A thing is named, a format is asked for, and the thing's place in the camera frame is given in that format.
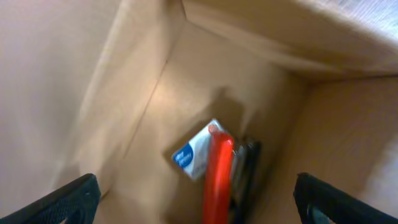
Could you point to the blue white staples box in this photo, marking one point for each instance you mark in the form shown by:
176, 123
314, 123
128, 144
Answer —
192, 157

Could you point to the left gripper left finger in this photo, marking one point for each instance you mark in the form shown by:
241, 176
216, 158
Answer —
75, 202

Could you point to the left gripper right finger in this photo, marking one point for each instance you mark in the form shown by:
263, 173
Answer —
320, 202

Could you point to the orange black stapler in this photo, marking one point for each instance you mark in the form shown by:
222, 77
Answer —
229, 178

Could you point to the brown cardboard box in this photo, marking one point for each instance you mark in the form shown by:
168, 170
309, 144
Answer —
114, 88

